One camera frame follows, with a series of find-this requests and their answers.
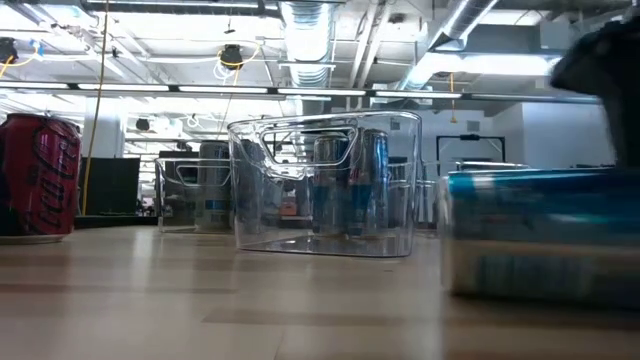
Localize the black frame stand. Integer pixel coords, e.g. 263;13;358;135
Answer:
435;133;506;164

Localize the red Coca-Cola can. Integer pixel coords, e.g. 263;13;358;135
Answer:
0;112;82;245

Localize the silver corrugated ceiling duct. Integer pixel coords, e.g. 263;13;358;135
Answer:
278;0;335;119

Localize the black round ceiling device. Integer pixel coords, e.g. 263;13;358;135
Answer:
0;37;19;64
219;43;245;70

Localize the black aluminium table frame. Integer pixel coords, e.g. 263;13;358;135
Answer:
74;213;160;232

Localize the long yellow cable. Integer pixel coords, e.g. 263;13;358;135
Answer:
81;0;110;217

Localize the silver diagonal ceiling duct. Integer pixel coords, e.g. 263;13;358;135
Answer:
399;0;501;94

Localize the long linear light fixture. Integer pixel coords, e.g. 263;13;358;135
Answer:
0;81;601;104

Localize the clear plastic bin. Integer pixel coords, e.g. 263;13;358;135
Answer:
154;157;236;235
227;110;424;259
422;160;531;236

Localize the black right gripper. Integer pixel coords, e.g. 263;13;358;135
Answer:
549;17;640;169

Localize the black partition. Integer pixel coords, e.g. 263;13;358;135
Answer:
79;157;141;217

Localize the white pillar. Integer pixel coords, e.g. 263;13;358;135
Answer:
82;97;126;160

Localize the yellow hanging cord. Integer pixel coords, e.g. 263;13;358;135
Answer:
448;72;459;125

